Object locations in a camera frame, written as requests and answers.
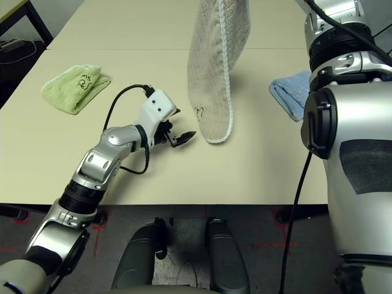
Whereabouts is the grey right robot leg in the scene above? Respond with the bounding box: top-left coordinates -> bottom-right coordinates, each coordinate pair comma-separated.
208,219 -> 251,294

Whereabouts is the beige towel with white trim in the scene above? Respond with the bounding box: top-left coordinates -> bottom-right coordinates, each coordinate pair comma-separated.
186,0 -> 252,145

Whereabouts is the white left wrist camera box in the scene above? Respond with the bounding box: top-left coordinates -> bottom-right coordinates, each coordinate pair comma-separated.
136,88 -> 178,145

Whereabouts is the thin white cable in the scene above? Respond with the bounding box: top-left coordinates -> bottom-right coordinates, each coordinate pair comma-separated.
0,39 -> 37,65

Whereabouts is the grey power adapter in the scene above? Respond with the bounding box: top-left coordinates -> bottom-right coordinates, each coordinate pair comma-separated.
1,38 -> 24,51

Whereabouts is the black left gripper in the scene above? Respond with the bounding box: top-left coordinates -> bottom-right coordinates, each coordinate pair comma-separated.
154,107 -> 197,149

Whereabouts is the black right camera cable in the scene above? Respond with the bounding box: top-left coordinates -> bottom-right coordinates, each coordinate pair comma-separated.
279,0 -> 392,294

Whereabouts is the black tripod bar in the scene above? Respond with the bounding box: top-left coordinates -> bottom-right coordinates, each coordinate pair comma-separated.
372,23 -> 392,40

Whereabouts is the side table with black frame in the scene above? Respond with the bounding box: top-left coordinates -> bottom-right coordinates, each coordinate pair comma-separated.
0,0 -> 55,43

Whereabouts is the folded blue towel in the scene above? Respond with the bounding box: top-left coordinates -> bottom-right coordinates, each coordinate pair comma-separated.
268,70 -> 313,123

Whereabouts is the folded green towel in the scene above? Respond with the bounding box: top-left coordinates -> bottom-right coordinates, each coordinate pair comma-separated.
40,64 -> 111,116

